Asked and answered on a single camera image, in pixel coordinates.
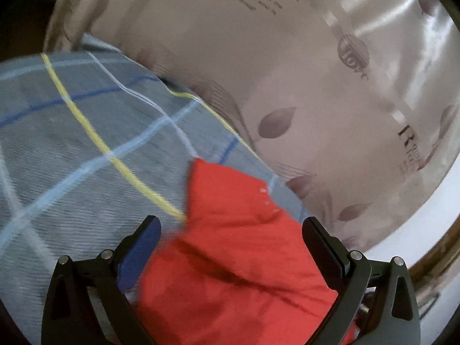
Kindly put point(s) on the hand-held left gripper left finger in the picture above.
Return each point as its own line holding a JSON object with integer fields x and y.
{"x": 142, "y": 251}

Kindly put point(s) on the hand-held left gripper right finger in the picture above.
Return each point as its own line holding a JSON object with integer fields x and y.
{"x": 325, "y": 255}

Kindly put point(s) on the red small garment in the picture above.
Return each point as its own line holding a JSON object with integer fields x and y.
{"x": 233, "y": 244}

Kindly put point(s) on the grey plaid bed sheet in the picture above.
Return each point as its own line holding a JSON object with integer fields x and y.
{"x": 72, "y": 151}

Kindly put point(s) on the leaf-print beige curtain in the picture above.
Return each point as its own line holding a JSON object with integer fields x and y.
{"x": 287, "y": 61}

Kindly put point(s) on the brown wooden door frame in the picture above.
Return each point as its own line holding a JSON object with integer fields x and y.
{"x": 431, "y": 270}

